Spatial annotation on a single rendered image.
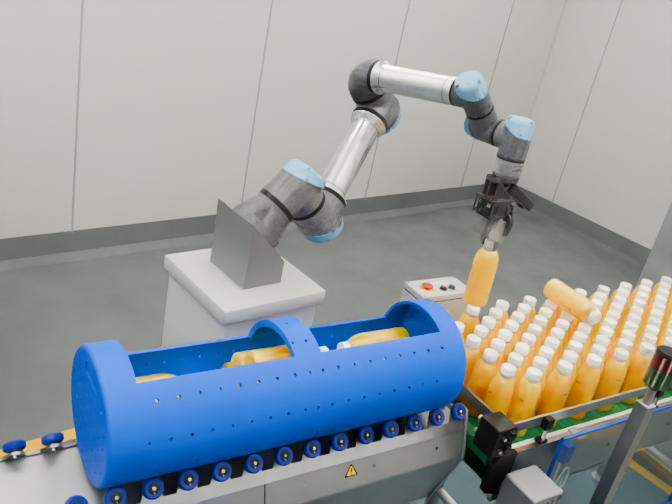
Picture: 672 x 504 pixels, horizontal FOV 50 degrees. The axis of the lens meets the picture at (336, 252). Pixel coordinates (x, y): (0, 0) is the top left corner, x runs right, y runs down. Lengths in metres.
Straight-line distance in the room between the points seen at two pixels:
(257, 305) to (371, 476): 0.51
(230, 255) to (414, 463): 0.72
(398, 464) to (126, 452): 0.75
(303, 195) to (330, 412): 0.60
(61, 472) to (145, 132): 2.97
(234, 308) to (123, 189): 2.71
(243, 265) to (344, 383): 0.46
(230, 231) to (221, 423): 0.61
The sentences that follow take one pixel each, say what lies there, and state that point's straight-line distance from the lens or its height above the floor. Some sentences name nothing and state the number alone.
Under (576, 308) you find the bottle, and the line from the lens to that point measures 2.33.
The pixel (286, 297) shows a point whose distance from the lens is 1.89.
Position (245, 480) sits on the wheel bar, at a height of 0.93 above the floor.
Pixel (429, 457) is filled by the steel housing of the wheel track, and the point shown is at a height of 0.86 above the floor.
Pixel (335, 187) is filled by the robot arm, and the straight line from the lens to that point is 2.04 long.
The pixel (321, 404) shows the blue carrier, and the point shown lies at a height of 1.12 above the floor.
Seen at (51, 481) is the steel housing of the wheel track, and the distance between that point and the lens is 1.64.
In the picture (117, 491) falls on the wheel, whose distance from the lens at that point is 1.55.
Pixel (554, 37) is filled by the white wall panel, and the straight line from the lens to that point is 6.78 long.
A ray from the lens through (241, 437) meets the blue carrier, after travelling 1.52.
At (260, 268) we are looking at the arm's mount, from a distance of 1.89.
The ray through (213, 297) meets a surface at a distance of 1.84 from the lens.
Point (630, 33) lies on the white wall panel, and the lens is 6.43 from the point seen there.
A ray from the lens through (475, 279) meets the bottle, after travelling 2.06.
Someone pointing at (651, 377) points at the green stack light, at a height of 1.19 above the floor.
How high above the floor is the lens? 2.06
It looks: 25 degrees down
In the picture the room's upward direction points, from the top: 12 degrees clockwise
